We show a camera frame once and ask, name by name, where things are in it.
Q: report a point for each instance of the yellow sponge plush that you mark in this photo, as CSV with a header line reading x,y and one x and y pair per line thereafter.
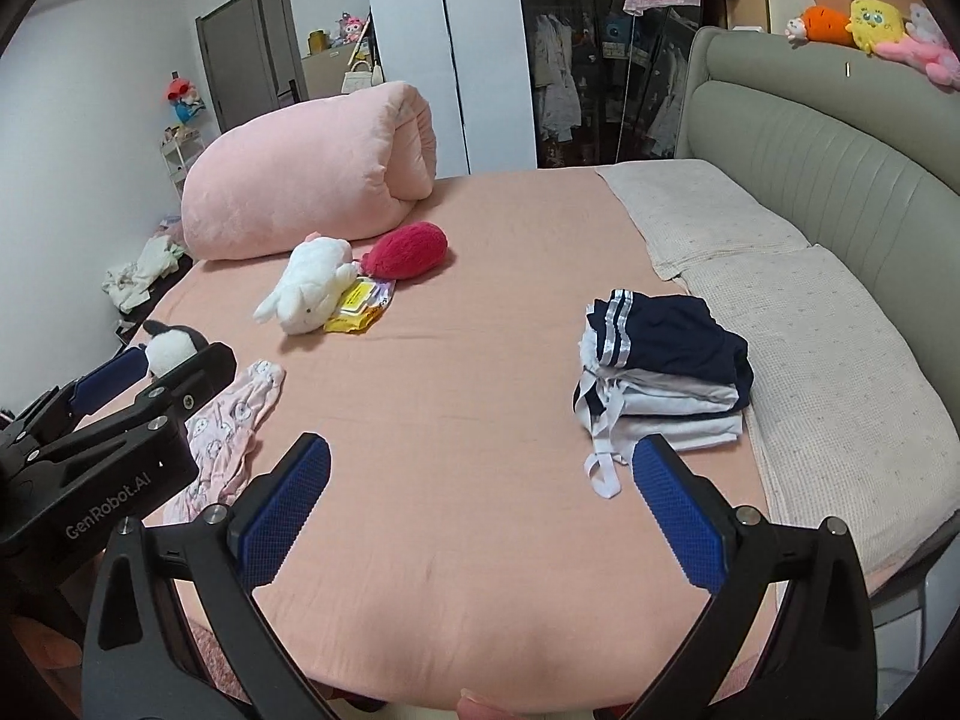
x,y
874,22

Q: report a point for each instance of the black and white plush penguin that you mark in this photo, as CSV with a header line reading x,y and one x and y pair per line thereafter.
x,y
172,349

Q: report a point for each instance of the bed with pink sheet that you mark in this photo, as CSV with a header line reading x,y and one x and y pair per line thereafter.
x,y
465,465

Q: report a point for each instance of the pink plush toy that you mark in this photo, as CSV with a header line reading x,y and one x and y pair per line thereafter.
x,y
926,49

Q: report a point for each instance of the grey door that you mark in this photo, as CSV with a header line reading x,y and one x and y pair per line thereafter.
x,y
240,60

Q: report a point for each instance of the yellow box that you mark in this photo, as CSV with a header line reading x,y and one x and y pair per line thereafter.
x,y
320,40

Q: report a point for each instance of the pink fuzzy rug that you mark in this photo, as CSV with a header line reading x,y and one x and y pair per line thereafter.
x,y
210,652

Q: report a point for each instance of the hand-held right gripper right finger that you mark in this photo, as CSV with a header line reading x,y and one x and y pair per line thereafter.
x,y
675,517

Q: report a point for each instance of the small white plush toy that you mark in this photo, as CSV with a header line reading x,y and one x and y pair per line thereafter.
x,y
796,28

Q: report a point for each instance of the white nightstand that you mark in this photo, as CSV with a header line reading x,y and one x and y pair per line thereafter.
x,y
900,615

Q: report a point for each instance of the white plush rabbit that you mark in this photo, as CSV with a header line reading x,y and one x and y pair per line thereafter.
x,y
307,289

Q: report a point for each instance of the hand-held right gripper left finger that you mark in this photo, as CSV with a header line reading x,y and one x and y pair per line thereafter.
x,y
289,517

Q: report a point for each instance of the person's right hand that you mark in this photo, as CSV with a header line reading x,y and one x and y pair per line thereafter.
x,y
487,709

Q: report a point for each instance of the white shelf cart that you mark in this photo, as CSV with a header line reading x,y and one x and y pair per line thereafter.
x,y
176,157

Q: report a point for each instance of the white wardrobe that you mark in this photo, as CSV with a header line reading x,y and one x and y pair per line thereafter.
x,y
480,52

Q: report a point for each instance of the beige cabinet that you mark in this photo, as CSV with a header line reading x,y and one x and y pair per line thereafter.
x,y
326,75

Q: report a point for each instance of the orange carrot plush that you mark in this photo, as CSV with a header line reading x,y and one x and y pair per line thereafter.
x,y
829,22

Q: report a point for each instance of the glass door wardrobe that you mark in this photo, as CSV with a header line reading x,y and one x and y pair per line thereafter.
x,y
570,75

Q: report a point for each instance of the rolled pink blanket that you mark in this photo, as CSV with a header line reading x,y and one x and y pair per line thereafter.
x,y
300,165

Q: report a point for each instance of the red and blue plush toy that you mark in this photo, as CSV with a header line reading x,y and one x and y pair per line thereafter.
x,y
182,94

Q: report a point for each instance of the white handbag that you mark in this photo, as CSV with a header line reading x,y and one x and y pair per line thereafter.
x,y
358,76

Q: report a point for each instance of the yellow packet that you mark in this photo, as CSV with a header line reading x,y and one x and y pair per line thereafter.
x,y
360,307

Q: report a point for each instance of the beige textured pillow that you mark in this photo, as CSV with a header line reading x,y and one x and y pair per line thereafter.
x,y
832,390
697,210

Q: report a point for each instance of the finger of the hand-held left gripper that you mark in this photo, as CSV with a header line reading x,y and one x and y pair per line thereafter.
x,y
202,371
112,376

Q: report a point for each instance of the navy shorts with white stripes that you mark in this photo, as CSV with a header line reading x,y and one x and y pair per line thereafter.
x,y
667,334

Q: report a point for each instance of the pile of pale clothes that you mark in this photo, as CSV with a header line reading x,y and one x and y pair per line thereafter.
x,y
142,270

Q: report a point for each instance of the pink patterned pants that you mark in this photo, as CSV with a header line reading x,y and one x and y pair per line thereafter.
x,y
225,420

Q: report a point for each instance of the pink plush doll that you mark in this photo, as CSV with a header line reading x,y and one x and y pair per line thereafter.
x,y
352,26

